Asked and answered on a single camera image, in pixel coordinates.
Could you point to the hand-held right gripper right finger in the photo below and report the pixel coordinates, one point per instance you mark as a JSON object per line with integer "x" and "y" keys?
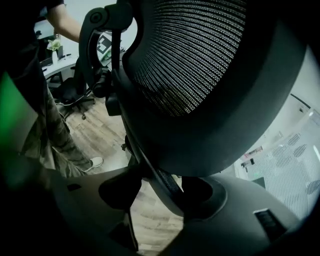
{"x": 237, "y": 217}

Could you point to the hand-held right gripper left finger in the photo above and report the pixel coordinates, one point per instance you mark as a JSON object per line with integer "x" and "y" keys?
{"x": 82, "y": 197}

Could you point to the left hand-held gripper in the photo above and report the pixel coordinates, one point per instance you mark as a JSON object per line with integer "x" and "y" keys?
{"x": 104, "y": 44}

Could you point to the black mesh office chair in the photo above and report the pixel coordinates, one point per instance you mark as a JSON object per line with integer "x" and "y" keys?
{"x": 200, "y": 137}

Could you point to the person's left forearm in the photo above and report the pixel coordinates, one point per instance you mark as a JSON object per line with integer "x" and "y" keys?
{"x": 63, "y": 22}

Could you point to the black swivel chair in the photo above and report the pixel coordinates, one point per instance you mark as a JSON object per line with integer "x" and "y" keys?
{"x": 70, "y": 92}

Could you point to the white shoe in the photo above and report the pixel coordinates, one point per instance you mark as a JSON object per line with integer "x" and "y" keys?
{"x": 96, "y": 162}

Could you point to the white flower vase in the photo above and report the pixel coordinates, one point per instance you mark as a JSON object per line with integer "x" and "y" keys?
{"x": 54, "y": 57}

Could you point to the person's right leg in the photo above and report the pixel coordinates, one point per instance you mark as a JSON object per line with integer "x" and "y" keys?
{"x": 42, "y": 150}

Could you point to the person's black shirt torso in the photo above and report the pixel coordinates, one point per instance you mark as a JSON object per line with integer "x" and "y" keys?
{"x": 25, "y": 62}

